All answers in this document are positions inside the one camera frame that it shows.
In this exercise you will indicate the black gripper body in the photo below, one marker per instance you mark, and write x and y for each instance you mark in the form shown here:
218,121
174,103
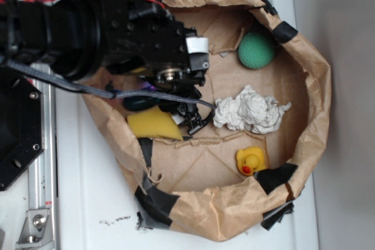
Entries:
143,38

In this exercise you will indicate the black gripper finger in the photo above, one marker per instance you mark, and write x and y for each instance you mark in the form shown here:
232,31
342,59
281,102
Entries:
186,114
198,50

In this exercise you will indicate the dark green plastic pickle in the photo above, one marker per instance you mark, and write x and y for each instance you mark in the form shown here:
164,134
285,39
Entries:
139,103

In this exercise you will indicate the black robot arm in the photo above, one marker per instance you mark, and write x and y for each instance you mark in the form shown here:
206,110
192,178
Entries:
66,35

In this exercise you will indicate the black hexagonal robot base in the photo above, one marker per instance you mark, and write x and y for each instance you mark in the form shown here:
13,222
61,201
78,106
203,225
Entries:
21,126

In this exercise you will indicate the yellow sponge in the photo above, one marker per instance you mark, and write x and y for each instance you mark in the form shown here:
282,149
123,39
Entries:
153,123

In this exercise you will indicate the green foam ball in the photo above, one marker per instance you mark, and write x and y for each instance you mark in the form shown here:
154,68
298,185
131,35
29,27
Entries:
255,51

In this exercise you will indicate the crumpled white paper towel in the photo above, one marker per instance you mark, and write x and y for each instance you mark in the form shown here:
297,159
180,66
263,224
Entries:
250,111

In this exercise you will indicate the yellow rubber duck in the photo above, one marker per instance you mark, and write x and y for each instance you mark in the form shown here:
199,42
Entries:
250,160

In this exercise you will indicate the brown paper bag tray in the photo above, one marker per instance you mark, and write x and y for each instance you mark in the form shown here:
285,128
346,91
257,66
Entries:
194,186

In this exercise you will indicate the aluminium extrusion rail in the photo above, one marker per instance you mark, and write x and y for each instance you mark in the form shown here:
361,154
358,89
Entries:
42,172

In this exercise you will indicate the metal corner bracket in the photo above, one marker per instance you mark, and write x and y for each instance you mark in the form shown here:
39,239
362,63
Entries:
37,231

